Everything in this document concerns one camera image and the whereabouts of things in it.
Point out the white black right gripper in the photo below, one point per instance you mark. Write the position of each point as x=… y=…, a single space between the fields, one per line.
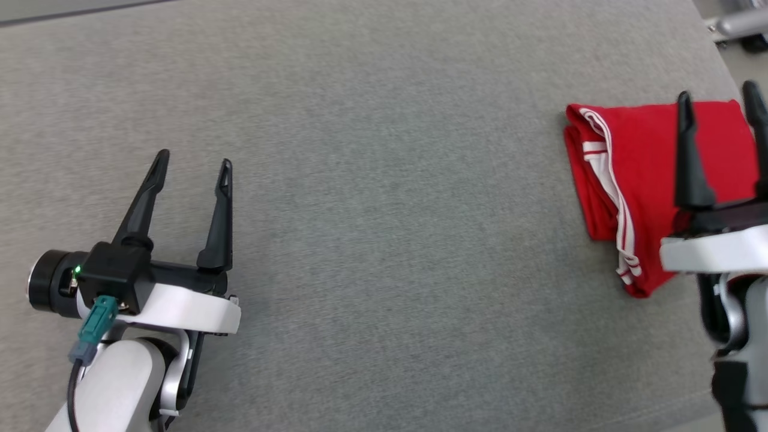
x=720 y=252

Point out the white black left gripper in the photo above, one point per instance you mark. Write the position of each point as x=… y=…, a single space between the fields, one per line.
x=192 y=309

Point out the red white basketball jersey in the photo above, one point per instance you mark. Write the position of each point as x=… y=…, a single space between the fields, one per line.
x=642 y=156

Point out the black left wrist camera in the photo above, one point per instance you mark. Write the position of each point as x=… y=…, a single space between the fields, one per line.
x=114 y=276

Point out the grey metal frame leg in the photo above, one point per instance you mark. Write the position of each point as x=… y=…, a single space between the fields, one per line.
x=744 y=24

